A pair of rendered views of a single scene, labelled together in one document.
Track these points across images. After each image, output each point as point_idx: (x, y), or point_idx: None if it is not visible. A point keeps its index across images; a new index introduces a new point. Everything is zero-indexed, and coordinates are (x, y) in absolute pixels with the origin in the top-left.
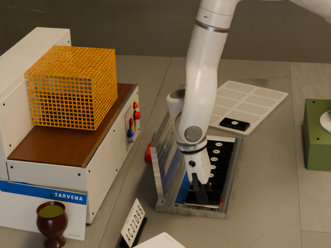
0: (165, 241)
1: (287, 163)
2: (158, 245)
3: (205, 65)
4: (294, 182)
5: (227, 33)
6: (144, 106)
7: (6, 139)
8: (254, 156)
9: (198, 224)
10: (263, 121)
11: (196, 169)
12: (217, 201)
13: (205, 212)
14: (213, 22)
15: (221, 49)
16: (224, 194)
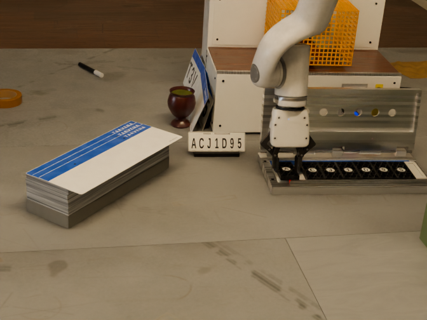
0: (169, 138)
1: (421, 224)
2: (161, 136)
3: (297, 14)
4: (380, 230)
5: None
6: None
7: (213, 31)
8: (413, 202)
9: (251, 181)
10: None
11: (271, 124)
12: (281, 175)
13: (267, 178)
14: None
15: (316, 6)
16: (300, 180)
